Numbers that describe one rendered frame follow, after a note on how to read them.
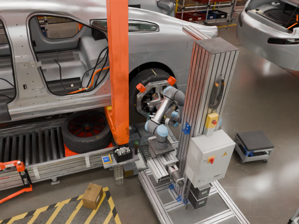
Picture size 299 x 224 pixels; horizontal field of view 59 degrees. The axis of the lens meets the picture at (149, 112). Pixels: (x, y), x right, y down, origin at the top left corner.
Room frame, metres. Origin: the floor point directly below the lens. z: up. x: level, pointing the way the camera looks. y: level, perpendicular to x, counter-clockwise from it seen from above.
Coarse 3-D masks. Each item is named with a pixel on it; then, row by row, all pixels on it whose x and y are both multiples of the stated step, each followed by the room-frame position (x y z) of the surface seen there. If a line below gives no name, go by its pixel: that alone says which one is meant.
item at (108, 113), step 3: (105, 108) 2.80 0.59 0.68; (105, 111) 2.81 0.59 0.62; (108, 111) 2.74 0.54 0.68; (111, 111) 2.74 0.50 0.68; (105, 114) 2.83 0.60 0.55; (108, 114) 2.67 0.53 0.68; (111, 114) 2.68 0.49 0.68; (108, 117) 2.66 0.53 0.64; (111, 117) 2.58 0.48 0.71; (108, 120) 2.67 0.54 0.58; (111, 120) 2.55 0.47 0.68; (111, 123) 2.50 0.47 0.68; (111, 126) 2.50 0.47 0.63; (111, 129) 2.51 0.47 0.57
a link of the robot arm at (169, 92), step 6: (168, 90) 2.32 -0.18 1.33; (174, 90) 2.30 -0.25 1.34; (168, 96) 2.27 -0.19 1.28; (162, 102) 2.26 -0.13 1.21; (168, 102) 2.25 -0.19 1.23; (162, 108) 2.21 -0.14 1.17; (156, 114) 2.18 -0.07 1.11; (162, 114) 2.18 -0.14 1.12; (150, 120) 2.14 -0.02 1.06; (156, 120) 2.13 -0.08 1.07; (150, 126) 2.08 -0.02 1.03; (156, 126) 2.07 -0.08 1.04; (150, 132) 2.05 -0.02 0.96
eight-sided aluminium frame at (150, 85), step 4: (164, 80) 2.86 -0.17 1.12; (148, 84) 2.78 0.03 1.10; (152, 84) 2.75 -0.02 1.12; (156, 84) 2.77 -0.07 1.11; (160, 84) 2.79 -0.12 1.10; (164, 84) 2.81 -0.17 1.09; (168, 84) 2.83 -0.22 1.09; (148, 88) 2.73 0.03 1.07; (140, 92) 2.74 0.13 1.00; (144, 92) 2.72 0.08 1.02; (140, 96) 2.69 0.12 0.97; (140, 100) 2.70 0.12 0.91; (140, 104) 2.70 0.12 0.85; (172, 104) 2.88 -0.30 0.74; (140, 108) 2.70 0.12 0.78; (168, 108) 2.86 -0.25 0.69; (140, 112) 2.70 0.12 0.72; (144, 112) 2.72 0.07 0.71
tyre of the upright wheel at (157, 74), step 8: (144, 72) 2.97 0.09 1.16; (152, 72) 2.95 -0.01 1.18; (160, 72) 2.97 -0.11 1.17; (136, 80) 2.89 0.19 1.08; (144, 80) 2.81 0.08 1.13; (152, 80) 2.84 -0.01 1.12; (160, 80) 2.88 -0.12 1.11; (136, 88) 2.77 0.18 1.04; (176, 88) 2.97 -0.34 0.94; (136, 96) 2.76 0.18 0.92; (136, 104) 2.77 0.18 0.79; (136, 112) 2.78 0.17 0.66
